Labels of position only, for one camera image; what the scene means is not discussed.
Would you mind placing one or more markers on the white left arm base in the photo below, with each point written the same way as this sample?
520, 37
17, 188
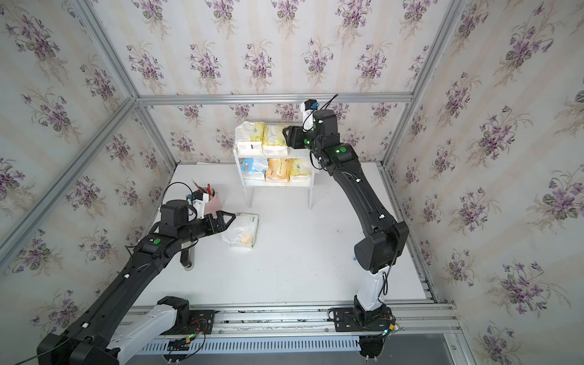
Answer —
170, 312

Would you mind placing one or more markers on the grey staple box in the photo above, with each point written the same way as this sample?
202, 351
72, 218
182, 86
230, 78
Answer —
187, 255

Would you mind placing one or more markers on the yellow lower tissue pack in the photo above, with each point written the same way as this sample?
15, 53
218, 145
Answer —
300, 170

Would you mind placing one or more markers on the orange tissue pack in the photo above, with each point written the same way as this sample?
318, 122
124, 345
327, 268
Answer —
278, 171

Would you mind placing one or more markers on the yellow floral tissue pack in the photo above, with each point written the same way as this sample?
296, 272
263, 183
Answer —
273, 140

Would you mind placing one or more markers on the blue cartoon tissue pack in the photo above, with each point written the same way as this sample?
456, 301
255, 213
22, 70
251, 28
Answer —
254, 168

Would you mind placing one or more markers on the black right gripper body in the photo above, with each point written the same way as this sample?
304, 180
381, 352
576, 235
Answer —
296, 134

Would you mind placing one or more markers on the pink pen holder cup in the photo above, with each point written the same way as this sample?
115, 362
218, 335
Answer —
214, 203

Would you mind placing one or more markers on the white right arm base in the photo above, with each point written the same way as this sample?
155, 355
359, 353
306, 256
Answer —
369, 308

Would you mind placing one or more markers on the white green tissue pack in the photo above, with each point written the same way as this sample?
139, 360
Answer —
243, 231

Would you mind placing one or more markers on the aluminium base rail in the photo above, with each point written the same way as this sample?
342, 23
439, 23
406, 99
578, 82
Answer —
301, 328

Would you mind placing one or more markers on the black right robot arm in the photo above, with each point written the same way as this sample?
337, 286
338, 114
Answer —
384, 236

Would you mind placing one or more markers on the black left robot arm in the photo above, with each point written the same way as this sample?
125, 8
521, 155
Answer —
88, 340

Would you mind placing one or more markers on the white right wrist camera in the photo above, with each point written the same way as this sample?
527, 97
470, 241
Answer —
308, 107

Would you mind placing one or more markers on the white two-tier shelf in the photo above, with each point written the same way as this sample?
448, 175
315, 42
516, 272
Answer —
249, 186

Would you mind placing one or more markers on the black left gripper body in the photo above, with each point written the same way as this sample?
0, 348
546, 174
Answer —
208, 229

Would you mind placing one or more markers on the white yellow tissue pack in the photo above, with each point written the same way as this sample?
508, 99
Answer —
248, 138

